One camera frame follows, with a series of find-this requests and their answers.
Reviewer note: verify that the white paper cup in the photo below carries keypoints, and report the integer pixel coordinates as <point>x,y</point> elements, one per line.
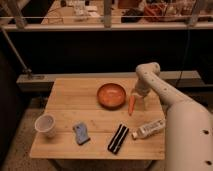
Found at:
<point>45,124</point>

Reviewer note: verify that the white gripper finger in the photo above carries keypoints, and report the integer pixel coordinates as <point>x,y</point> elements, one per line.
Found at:
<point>144,103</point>

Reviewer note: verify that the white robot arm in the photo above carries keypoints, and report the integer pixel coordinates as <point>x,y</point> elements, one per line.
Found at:
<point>189,130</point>

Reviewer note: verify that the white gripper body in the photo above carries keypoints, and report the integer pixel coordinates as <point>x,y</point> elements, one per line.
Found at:
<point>141,89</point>

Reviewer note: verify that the metal diagonal pole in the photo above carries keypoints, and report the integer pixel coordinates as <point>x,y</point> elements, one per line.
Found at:
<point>26,69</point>

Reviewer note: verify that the orange ceramic bowl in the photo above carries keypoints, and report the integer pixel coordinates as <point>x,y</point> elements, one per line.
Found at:
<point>111,96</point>

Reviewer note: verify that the metal railing shelf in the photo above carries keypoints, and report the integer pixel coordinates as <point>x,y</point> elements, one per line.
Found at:
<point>105,15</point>

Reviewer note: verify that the blue sponge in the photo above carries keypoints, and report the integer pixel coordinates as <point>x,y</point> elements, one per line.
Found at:
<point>80,130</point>

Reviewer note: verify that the grey low ledge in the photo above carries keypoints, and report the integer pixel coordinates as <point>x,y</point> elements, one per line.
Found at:
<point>44,82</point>

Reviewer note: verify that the wooden table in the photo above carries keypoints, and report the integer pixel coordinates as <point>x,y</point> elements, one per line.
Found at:
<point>73,100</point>

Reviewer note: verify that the clear plastic bottle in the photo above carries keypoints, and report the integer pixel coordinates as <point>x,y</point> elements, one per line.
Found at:
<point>149,129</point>

